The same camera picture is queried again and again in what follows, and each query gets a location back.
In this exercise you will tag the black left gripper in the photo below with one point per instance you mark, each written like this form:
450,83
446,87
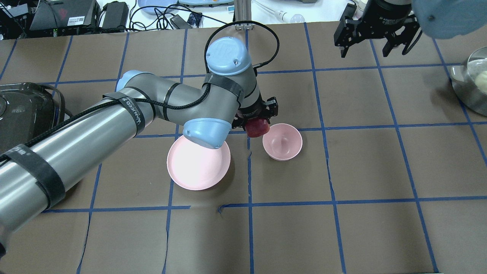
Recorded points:
252,110

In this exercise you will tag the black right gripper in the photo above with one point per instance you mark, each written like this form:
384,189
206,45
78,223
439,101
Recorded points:
384,15

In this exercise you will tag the red apple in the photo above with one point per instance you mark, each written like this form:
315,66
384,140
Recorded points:
258,127

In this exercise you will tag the small pink bowl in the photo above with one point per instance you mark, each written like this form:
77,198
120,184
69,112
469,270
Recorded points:
282,142

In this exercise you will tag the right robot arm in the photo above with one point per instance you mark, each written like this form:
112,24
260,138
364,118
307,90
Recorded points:
446,19

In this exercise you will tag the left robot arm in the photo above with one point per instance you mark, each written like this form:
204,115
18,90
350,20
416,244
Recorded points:
36,175

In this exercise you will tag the large pink plate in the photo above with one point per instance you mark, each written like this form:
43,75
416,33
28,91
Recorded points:
196,168

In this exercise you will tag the white light bulb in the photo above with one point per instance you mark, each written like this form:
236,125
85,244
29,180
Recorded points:
287,17

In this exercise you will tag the glass pot with lid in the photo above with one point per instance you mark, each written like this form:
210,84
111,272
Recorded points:
469,81

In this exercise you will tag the black rice cooker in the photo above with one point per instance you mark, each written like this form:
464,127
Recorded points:
28,110

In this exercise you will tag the aluminium frame post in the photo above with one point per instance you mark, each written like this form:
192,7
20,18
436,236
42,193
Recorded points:
242,12

